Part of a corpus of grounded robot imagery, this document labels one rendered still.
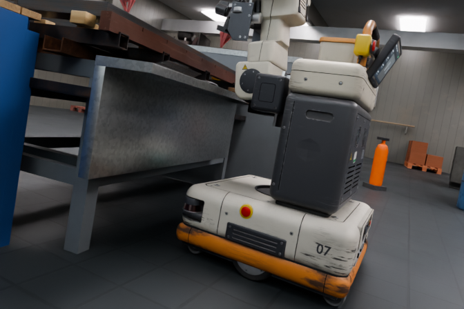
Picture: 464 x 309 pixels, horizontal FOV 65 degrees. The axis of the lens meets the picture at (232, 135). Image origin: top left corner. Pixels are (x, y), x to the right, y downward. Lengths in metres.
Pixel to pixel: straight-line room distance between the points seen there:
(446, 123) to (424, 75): 1.54
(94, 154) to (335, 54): 0.93
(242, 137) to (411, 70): 10.02
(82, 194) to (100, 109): 0.34
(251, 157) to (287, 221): 1.44
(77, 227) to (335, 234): 0.88
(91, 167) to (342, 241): 0.82
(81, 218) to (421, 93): 11.47
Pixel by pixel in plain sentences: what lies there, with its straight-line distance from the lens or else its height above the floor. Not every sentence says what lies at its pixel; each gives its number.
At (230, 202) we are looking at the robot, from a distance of 1.37.
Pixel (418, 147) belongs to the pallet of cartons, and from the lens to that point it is 10.67.
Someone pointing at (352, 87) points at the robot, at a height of 0.73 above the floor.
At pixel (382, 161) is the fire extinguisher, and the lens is 4.62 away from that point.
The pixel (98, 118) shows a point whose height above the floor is 0.49.
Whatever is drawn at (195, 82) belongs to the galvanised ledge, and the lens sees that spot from 1.36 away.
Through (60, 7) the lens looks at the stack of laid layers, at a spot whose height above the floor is 0.83.
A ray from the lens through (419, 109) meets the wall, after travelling 12.22.
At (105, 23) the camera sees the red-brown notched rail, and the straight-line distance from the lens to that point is 1.27.
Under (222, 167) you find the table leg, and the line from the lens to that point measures 2.61.
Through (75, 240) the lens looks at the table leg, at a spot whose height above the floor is 0.05.
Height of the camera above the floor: 0.57
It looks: 3 degrees down
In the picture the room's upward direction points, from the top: 10 degrees clockwise
